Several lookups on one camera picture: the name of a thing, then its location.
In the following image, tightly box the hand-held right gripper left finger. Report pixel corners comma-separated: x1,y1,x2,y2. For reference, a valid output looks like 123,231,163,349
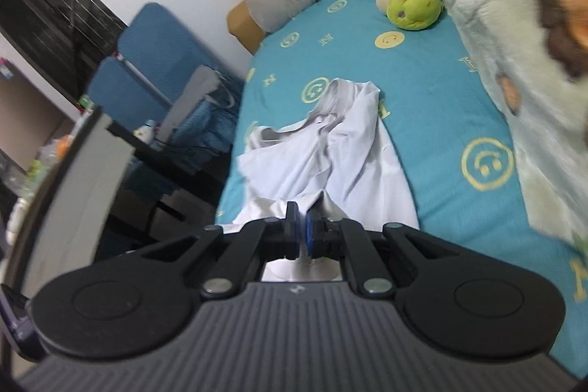
133,201,305,296

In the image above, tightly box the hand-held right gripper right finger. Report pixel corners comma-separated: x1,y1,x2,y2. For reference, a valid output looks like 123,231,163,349
305,213,460,297

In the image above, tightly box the white shirt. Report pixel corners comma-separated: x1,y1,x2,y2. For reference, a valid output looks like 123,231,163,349
220,79,420,283

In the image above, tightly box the white table with black legs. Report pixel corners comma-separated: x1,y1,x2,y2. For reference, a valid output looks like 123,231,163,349
0,105,230,296

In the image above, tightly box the grey cloth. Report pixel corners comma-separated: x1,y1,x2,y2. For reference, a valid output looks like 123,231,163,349
158,66,221,142

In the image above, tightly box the plastic bag with oranges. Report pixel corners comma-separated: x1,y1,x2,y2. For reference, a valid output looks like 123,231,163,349
39,135,75,172

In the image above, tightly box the bed with teal printed sheet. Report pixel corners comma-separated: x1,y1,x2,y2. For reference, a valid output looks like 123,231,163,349
216,0,588,370

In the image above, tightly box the small white blue toy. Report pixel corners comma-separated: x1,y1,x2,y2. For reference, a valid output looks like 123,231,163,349
133,119,158,143

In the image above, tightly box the yellow-brown headboard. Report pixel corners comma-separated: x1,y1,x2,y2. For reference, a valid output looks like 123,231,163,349
226,0,267,55

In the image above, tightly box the blue covered chair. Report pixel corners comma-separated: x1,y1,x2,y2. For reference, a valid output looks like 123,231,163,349
117,3,244,154
85,58,172,131

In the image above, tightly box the green plush toy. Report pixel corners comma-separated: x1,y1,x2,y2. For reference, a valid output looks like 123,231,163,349
377,0,444,31

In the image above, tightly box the green fleece lion-print blanket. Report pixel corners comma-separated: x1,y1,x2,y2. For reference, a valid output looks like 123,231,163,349
418,0,588,255

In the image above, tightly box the dark window with grille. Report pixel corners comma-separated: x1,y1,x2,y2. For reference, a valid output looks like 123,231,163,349
0,0,127,103

